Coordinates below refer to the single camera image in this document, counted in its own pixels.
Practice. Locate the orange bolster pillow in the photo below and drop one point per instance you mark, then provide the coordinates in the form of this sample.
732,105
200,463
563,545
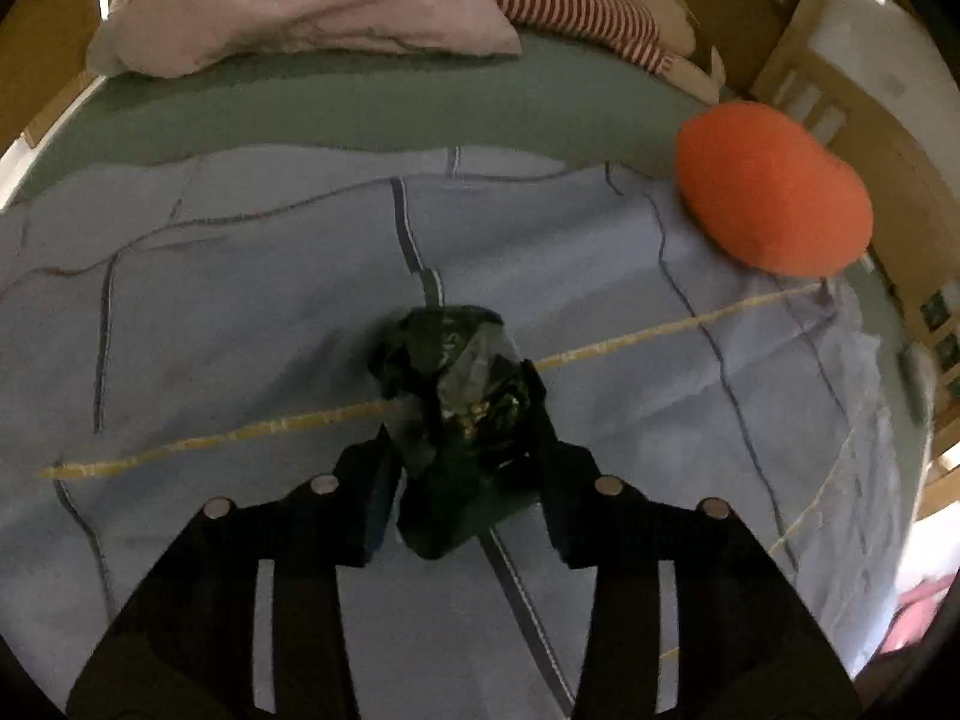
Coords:
772,187

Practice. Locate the blue checked blanket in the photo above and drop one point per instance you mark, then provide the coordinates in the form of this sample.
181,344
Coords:
247,277

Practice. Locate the striped plush doll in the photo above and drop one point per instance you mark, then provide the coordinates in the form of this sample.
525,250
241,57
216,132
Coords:
577,11

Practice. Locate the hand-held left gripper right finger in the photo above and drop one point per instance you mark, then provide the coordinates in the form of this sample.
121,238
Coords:
571,499

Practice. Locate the dark green wrapper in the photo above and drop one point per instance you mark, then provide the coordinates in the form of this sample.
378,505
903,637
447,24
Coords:
450,397

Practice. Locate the green bed sheet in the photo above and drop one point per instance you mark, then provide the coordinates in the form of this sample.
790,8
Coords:
375,105

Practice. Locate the pink cloth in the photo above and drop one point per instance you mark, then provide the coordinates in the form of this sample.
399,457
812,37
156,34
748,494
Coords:
916,607

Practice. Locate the wooden bed frame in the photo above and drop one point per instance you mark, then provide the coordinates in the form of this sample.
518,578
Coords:
862,127

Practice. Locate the green sticker strip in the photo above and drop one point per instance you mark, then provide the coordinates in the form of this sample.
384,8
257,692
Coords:
943,330

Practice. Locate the pink pillow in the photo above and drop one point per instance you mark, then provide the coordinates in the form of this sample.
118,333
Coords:
300,0

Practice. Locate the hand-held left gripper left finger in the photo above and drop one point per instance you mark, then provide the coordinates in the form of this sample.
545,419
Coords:
379,510

